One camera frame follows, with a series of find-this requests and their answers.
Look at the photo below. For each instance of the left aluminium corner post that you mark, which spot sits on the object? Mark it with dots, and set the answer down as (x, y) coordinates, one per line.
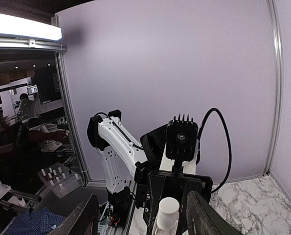
(279, 83)

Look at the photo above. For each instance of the black monitor screen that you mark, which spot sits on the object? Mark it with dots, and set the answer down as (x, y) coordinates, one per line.
(47, 83)

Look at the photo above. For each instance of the clear nail polish bottle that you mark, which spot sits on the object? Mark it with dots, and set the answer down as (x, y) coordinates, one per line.
(166, 224)

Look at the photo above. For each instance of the bright ceiling light bar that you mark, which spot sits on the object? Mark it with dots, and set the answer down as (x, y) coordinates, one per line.
(11, 25)

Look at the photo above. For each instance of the person seated in background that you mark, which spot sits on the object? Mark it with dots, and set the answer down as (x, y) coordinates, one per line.
(29, 108)

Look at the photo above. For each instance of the clear acrylic polish organizer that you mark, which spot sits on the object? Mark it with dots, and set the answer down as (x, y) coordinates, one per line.
(60, 179)

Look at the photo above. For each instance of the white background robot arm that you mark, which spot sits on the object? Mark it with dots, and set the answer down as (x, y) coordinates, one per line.
(9, 197)

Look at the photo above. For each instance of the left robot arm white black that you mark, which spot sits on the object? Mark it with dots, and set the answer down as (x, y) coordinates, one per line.
(161, 164)

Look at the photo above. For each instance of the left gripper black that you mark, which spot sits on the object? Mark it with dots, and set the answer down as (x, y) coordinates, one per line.
(152, 186)

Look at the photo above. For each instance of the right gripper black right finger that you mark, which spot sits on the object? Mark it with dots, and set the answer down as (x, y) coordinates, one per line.
(202, 219)

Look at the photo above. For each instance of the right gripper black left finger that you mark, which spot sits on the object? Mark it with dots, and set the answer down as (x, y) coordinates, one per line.
(83, 220)

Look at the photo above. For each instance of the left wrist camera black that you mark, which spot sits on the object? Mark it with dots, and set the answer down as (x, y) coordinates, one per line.
(181, 138)

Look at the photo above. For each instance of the blue checked shirt forearm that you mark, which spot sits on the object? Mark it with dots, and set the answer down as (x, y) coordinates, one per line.
(40, 222)

